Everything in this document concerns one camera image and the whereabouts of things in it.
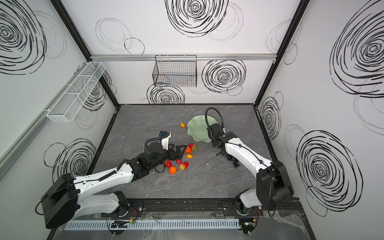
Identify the white slotted cable duct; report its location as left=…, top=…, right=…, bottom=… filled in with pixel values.
left=65, top=219, right=241, bottom=231

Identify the dark fake grape bunch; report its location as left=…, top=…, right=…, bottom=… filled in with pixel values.
left=216, top=152, right=240, bottom=168

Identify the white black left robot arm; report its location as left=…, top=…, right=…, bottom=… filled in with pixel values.
left=41, top=142, right=187, bottom=229

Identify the white mesh wall shelf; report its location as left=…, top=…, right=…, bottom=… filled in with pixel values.
left=47, top=62, right=106, bottom=123

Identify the red yellow strawberry front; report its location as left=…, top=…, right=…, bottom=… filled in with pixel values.
left=180, top=162, right=189, bottom=170

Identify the small orange front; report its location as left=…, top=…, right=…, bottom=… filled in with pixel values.
left=169, top=166, right=177, bottom=175

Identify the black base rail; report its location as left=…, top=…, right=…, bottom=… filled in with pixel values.
left=61, top=197, right=304, bottom=215

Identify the black wire wall basket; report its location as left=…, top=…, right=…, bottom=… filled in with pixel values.
left=152, top=55, right=198, bottom=88

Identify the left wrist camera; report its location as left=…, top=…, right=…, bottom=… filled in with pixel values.
left=158, top=131, right=171, bottom=151

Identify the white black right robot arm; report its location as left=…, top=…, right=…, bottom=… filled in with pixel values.
left=207, top=124, right=294, bottom=215

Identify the green wavy fruit bowl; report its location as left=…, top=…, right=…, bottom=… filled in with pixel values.
left=187, top=115, right=212, bottom=143

